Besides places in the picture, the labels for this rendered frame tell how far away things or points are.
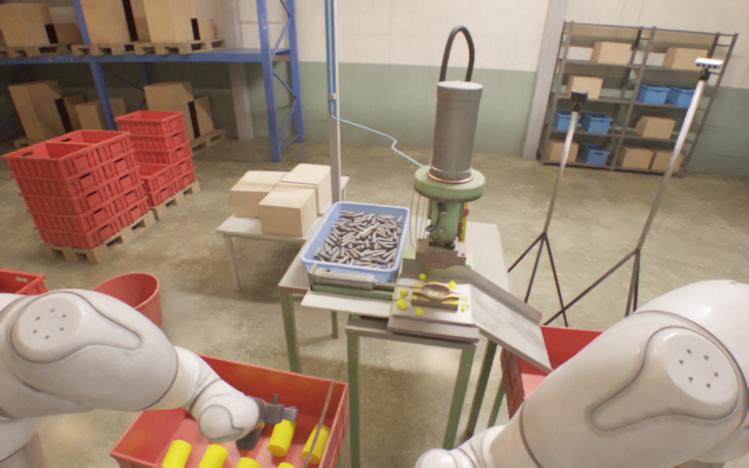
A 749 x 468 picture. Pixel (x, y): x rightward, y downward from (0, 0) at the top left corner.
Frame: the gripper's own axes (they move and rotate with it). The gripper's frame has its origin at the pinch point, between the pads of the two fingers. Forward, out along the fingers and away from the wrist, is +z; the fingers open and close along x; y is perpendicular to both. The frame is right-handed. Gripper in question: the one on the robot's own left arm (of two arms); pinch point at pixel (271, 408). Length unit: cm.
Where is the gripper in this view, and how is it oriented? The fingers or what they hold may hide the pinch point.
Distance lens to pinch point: 129.7
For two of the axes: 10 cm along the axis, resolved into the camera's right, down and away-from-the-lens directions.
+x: -9.9, -0.8, 1.1
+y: 1.1, -9.3, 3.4
